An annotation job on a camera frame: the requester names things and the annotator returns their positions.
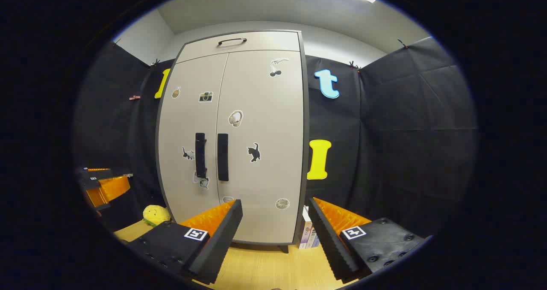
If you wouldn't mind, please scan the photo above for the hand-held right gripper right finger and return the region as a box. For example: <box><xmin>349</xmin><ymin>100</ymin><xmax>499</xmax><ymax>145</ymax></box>
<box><xmin>308</xmin><ymin>197</ymin><xmax>428</xmax><ymax>283</ymax></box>

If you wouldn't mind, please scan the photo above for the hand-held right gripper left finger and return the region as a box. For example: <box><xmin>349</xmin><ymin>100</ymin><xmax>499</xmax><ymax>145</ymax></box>
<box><xmin>127</xmin><ymin>198</ymin><xmax>244</xmax><ymax>284</ymax></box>

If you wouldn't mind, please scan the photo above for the grey cabinet door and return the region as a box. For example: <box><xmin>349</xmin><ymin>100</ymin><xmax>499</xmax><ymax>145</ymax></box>
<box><xmin>157</xmin><ymin>53</ymin><xmax>229</xmax><ymax>224</ymax></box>
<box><xmin>216</xmin><ymin>50</ymin><xmax>305</xmax><ymax>244</ymax></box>

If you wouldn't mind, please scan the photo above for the grey double-door shoe cabinet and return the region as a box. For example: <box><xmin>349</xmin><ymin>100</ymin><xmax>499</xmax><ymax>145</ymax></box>
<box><xmin>155</xmin><ymin>29</ymin><xmax>310</xmax><ymax>253</ymax></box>

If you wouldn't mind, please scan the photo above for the grey cabinet drawer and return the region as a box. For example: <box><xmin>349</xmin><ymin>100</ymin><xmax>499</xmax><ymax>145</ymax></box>
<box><xmin>176</xmin><ymin>30</ymin><xmax>301</xmax><ymax>64</ymax></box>

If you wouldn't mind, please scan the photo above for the small printed cardboard box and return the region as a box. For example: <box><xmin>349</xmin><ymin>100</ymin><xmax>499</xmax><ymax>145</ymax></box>
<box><xmin>298</xmin><ymin>205</ymin><xmax>321</xmax><ymax>250</ymax></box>

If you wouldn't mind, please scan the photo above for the yellow plush toy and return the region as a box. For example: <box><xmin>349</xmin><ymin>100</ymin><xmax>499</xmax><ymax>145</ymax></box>
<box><xmin>143</xmin><ymin>204</ymin><xmax>171</xmax><ymax>227</ymax></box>

